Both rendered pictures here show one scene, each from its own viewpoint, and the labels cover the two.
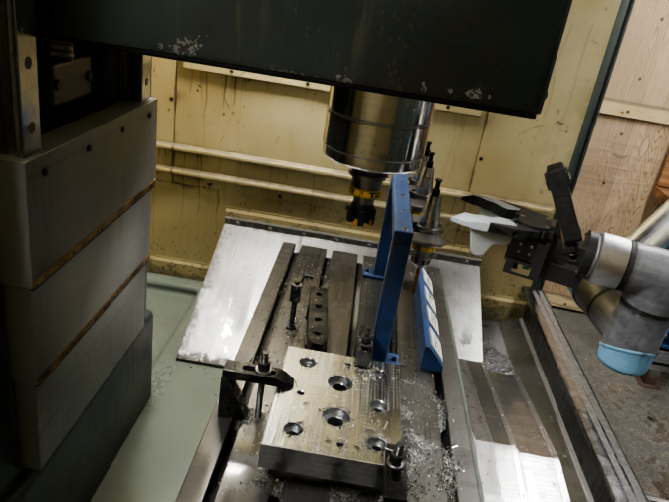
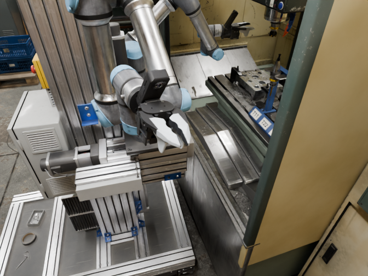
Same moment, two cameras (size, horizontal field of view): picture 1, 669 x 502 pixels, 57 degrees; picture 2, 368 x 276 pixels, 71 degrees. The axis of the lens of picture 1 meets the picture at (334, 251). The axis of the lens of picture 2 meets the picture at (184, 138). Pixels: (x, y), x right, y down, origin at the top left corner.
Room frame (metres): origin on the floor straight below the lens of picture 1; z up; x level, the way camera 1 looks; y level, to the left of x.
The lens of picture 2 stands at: (2.42, -1.18, 1.89)
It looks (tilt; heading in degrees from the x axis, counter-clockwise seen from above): 39 degrees down; 161
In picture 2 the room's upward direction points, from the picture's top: straight up
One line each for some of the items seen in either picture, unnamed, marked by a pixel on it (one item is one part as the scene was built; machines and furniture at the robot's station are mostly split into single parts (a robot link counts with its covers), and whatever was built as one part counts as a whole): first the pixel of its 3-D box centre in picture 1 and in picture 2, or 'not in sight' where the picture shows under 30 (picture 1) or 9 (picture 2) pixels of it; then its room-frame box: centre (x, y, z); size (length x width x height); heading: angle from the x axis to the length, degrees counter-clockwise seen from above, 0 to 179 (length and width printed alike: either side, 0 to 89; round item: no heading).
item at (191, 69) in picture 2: not in sight; (222, 74); (0.27, -0.03, 0.75); 0.89 x 0.67 x 0.26; 89
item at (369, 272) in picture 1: (388, 229); not in sight; (1.62, -0.14, 1.05); 0.10 x 0.05 x 0.30; 89
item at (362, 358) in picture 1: (362, 356); (266, 93); (1.08, -0.09, 0.97); 0.13 x 0.03 x 0.15; 179
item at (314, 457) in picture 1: (335, 410); (258, 82); (0.90, -0.05, 0.96); 0.29 x 0.23 x 0.05; 179
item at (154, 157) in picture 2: not in sight; (150, 147); (1.49, -1.02, 1.07); 0.40 x 0.13 x 0.09; 85
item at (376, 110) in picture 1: (377, 121); (278, 9); (0.94, -0.03, 1.49); 0.16 x 0.16 x 0.12
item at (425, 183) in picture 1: (426, 179); not in sight; (1.46, -0.20, 1.26); 0.04 x 0.04 x 0.07
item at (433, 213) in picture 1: (432, 210); (277, 65); (1.24, -0.19, 1.26); 0.04 x 0.04 x 0.07
